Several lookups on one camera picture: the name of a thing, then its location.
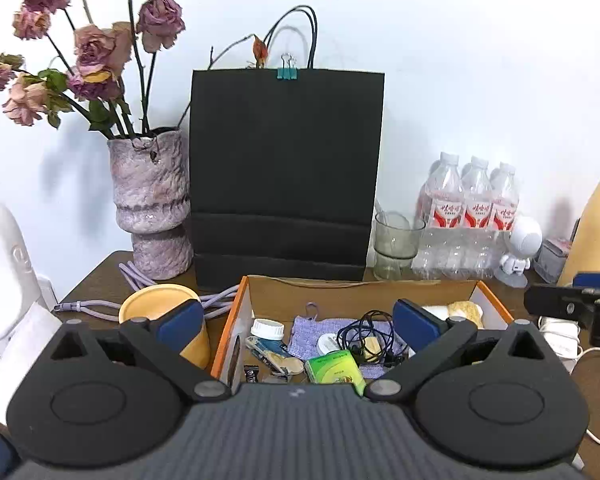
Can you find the small teal packet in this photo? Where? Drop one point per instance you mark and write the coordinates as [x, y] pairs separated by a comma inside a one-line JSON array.
[[265, 346]]

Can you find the clear water bottle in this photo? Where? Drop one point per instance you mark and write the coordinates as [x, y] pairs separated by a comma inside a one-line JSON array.
[[442, 210], [477, 215], [505, 215]]

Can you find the white yellow plush toy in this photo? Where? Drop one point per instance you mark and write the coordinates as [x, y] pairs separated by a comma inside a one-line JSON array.
[[462, 312]]

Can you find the small grey box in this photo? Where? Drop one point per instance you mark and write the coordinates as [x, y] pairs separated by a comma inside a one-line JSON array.
[[552, 260]]

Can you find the orange cardboard box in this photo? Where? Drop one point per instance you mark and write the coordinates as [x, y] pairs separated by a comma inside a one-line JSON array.
[[280, 300]]

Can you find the white power adapter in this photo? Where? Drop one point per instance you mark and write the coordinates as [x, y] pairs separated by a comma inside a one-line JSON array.
[[560, 332]]

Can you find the purple knitted pouch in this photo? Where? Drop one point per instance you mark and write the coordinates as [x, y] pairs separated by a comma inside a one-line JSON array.
[[310, 332]]

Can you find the yellow mug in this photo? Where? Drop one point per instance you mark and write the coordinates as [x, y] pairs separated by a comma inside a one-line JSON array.
[[150, 302]]

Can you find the black paper bag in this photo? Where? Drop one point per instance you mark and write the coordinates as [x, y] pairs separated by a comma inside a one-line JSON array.
[[280, 170]]

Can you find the white detergent bottle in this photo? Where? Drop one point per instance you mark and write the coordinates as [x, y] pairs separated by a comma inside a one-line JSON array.
[[10, 240]]

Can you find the teal binder clip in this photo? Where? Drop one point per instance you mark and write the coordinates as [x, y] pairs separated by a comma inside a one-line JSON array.
[[286, 74]]

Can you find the dried pink roses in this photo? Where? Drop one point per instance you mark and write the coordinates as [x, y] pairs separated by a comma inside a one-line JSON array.
[[95, 47]]

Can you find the white round case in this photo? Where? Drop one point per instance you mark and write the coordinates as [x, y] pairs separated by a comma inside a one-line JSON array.
[[327, 344]]

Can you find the small white capped container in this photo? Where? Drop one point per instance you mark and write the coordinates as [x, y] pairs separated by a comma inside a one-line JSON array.
[[268, 329]]

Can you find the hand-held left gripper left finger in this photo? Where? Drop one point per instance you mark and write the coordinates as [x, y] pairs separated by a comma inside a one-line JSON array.
[[182, 327]]

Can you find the dried orange flower bud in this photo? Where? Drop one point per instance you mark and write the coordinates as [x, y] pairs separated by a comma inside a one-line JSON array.
[[260, 50]]

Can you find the green tissue packet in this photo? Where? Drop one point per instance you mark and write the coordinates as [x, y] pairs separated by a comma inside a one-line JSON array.
[[335, 370]]

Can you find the white robot figure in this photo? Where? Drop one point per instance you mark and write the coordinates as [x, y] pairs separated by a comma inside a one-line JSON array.
[[525, 235]]

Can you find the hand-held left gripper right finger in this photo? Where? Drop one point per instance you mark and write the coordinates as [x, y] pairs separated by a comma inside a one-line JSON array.
[[415, 327]]

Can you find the clear glass cup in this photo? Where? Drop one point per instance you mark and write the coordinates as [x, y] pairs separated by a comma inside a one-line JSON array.
[[395, 255]]

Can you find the purple grey ceramic vase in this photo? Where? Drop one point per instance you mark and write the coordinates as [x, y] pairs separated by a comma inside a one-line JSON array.
[[150, 195]]

